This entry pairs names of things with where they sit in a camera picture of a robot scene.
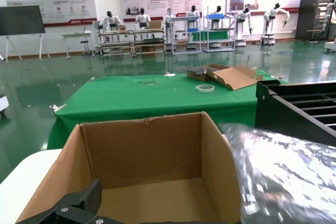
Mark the small brown bench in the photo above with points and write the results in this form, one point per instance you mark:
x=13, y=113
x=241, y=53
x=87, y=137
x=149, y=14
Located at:
x=312, y=31

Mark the large background cardboard box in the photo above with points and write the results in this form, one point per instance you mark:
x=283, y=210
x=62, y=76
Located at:
x=155, y=24

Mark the roller workbench rack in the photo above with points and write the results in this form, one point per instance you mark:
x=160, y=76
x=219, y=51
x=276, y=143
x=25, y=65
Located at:
x=115, y=33
x=149, y=32

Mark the small flat cardboard box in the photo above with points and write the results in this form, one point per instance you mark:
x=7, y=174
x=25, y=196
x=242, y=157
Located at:
x=236, y=81

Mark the white wheeled base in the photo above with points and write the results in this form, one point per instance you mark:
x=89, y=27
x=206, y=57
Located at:
x=2, y=103

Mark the black slotted container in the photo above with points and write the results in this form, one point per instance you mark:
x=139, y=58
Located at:
x=288, y=113

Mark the black stool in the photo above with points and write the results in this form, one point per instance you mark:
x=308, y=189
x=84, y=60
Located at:
x=84, y=42

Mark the black server cabinet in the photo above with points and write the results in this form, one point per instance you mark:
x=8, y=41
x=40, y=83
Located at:
x=309, y=11

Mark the green cloth covered table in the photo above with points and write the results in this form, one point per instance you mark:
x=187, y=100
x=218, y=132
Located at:
x=131, y=95

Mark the white frame rack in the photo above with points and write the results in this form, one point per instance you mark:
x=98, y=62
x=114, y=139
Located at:
x=183, y=19

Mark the silver binder clip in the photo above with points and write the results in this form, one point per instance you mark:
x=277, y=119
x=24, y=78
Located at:
x=169, y=75
x=59, y=107
x=279, y=76

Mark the translucent anti-static bag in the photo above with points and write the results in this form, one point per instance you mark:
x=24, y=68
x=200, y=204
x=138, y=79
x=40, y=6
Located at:
x=288, y=176

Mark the blue topped frame rack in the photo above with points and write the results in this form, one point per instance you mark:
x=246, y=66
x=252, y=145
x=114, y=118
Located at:
x=214, y=16

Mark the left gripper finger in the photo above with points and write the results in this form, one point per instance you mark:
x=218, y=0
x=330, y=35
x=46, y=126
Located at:
x=78, y=208

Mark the black screen on stand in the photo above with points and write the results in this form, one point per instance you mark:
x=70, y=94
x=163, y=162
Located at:
x=21, y=19

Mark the white black humanoid robot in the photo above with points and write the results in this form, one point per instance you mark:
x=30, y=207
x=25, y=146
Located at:
x=168, y=20
x=273, y=14
x=217, y=11
x=111, y=20
x=245, y=15
x=143, y=19
x=193, y=14

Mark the small background cardboard box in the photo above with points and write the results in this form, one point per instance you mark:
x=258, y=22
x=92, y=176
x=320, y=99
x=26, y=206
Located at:
x=122, y=27

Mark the white tape roll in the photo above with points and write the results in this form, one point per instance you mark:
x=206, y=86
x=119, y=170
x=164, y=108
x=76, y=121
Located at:
x=197, y=88

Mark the open brown cardboard box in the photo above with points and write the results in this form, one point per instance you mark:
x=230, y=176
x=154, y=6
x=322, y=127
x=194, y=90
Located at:
x=144, y=150

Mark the pile of grey bags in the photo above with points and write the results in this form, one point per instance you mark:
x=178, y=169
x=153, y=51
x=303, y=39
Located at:
x=198, y=70

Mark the white side table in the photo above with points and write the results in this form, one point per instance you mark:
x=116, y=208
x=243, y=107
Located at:
x=76, y=33

